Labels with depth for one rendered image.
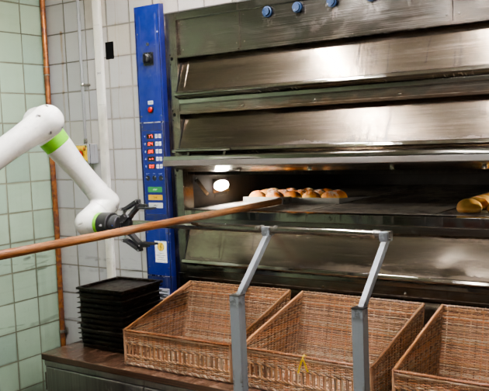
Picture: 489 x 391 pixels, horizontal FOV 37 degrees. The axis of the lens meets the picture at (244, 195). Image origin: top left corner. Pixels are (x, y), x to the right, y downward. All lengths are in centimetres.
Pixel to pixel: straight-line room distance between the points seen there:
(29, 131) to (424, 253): 156
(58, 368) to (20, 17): 180
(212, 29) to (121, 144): 77
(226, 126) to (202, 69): 29
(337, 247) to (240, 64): 91
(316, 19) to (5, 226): 188
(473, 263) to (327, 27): 110
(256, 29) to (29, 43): 135
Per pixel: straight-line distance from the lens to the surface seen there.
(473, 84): 284
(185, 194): 351
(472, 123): 283
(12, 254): 238
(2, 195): 392
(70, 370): 344
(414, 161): 275
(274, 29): 323
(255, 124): 326
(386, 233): 256
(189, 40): 350
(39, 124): 285
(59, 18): 409
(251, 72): 326
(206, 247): 345
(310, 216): 313
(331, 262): 310
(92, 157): 384
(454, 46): 287
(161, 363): 309
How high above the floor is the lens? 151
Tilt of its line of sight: 4 degrees down
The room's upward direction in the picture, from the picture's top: 2 degrees counter-clockwise
